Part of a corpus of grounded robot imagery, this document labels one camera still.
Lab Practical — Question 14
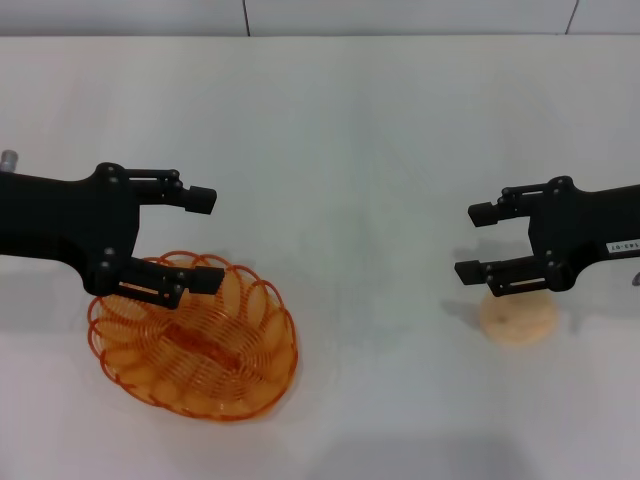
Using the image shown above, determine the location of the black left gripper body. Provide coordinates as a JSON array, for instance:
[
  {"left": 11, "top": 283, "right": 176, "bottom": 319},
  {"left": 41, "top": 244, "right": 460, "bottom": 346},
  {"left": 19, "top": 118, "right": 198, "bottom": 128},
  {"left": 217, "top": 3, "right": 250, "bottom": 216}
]
[{"left": 0, "top": 162, "right": 145, "bottom": 297}]

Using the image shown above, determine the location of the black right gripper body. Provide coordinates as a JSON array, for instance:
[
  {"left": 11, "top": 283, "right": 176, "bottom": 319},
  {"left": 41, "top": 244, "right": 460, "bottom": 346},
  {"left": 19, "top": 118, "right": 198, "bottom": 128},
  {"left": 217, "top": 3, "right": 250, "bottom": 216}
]
[{"left": 526, "top": 175, "right": 640, "bottom": 294}]

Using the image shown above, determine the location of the round pale bread bun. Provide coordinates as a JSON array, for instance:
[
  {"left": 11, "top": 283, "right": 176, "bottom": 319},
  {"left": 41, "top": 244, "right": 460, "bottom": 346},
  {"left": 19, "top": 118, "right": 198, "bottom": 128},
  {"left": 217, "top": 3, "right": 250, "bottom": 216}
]
[{"left": 478, "top": 289, "right": 558, "bottom": 347}]

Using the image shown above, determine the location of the orange woven plastic basket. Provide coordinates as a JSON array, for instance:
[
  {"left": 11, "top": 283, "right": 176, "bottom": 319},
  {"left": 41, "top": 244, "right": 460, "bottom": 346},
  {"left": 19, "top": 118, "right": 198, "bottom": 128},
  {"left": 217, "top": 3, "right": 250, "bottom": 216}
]
[{"left": 87, "top": 249, "right": 300, "bottom": 424}]

